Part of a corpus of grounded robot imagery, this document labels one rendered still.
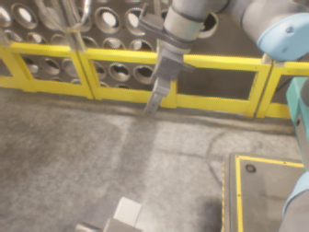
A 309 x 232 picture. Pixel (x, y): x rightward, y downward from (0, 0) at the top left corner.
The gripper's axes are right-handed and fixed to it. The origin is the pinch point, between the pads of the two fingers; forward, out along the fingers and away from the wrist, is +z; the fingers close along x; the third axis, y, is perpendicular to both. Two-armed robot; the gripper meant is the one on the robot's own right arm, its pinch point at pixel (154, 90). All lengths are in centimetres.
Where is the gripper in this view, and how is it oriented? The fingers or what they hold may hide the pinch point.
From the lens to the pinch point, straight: 61.4
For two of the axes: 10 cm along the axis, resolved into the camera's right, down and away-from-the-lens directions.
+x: 0.9, -6.5, 7.6
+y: 9.4, 3.1, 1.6
